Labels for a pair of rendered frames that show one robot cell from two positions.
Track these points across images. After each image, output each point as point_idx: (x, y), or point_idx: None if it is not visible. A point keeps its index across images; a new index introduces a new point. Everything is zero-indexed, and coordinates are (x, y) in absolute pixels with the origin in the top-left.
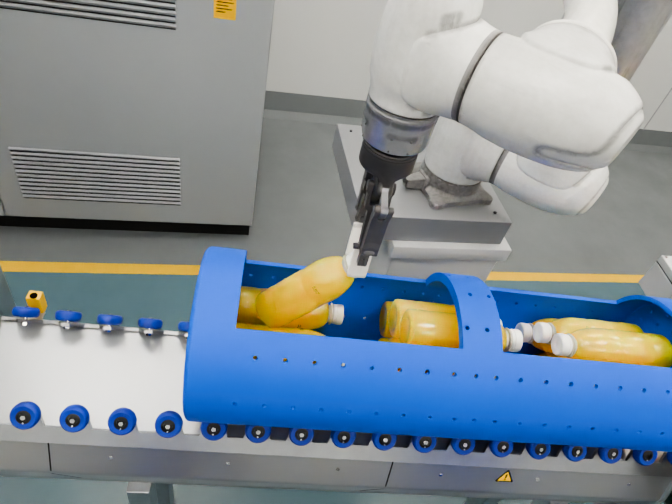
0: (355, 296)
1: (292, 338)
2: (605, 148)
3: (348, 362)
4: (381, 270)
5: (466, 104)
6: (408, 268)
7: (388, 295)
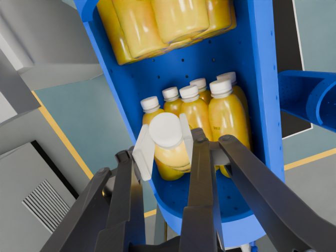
0: (125, 93)
1: (272, 155)
2: None
3: (275, 93)
4: (43, 68)
5: None
6: (29, 45)
7: (111, 62)
